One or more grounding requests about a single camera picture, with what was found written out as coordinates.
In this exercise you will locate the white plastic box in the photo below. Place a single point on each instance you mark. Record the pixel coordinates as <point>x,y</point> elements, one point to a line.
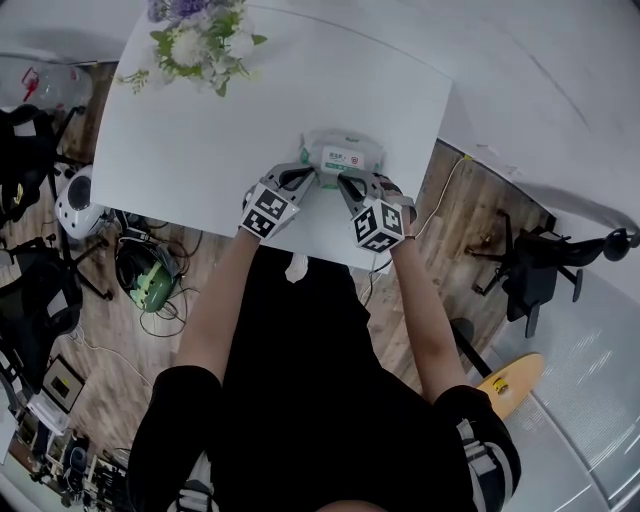
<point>47,412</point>

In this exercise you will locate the black mesh office chair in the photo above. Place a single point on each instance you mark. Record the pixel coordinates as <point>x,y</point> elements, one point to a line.
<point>35,300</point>
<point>25,150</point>

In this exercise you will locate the white artificial flower bouquet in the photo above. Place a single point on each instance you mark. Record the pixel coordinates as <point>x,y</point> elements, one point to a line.
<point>200,45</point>

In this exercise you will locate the clear plastic storage box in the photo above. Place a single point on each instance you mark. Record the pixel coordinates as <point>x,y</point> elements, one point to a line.
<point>55,80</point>

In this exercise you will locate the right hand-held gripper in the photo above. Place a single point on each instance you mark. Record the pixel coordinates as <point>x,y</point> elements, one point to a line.
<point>377,227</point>

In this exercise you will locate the green and black helmet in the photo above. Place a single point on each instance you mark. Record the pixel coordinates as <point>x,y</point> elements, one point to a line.
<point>152,290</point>

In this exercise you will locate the black office chair with headrest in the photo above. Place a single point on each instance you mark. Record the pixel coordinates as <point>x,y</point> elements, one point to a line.
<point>530,280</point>

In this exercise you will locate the round yellow side table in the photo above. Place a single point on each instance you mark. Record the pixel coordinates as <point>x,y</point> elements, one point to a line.
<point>520,380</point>

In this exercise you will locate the person's head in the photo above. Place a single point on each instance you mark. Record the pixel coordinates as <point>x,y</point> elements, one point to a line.
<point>355,507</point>

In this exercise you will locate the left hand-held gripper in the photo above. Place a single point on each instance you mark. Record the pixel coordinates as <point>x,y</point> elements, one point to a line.
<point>267,212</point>

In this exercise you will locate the small yellow object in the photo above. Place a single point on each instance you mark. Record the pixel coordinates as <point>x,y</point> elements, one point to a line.
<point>500,385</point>

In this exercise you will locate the person's right forearm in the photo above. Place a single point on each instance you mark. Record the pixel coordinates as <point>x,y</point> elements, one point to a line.
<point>425,320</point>

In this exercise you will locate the person's left forearm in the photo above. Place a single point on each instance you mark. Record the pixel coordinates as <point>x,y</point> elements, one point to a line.
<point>215,310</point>

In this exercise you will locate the black framed picture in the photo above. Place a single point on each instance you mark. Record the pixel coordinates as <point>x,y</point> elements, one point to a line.
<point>62,382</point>

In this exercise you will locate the person's black clothing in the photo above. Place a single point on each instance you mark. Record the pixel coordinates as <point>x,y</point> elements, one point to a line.
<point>310,400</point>

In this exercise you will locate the white dome-shaped device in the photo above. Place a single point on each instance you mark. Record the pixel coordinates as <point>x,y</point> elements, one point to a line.
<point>77,200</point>

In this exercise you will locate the white wet wipe pack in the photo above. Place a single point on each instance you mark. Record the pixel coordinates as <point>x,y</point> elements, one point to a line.
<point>370,150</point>

